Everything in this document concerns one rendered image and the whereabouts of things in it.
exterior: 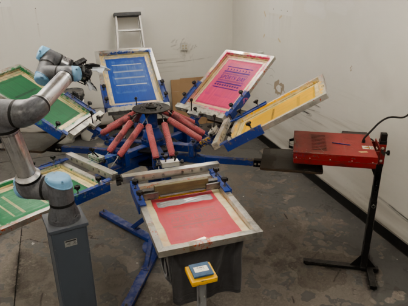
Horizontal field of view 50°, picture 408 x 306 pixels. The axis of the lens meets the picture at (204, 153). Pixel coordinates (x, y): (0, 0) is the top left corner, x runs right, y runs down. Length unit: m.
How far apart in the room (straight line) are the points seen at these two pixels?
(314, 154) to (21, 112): 2.02
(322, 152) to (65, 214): 1.84
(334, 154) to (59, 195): 1.90
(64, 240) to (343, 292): 2.27
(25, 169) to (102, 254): 2.07
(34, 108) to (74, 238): 0.67
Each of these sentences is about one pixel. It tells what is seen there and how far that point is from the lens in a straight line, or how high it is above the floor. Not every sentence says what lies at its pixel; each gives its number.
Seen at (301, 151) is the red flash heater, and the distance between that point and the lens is 3.18.
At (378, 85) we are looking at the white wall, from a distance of 4.17.
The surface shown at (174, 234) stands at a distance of 2.46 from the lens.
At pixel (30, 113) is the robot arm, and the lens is 1.89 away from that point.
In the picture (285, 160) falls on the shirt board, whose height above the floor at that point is 0.95.
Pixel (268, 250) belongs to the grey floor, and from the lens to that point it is 4.00.
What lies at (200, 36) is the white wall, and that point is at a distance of 6.94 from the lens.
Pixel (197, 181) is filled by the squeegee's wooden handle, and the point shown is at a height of 1.05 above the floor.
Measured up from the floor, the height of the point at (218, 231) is 0.96.
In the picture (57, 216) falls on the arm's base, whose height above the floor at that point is 1.25.
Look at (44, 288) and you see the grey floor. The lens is 3.81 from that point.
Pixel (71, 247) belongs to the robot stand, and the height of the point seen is 1.08.
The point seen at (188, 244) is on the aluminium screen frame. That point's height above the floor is 0.99.
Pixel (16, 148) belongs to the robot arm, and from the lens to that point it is 2.04.
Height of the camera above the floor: 2.31
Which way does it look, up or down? 23 degrees down
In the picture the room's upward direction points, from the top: 1 degrees counter-clockwise
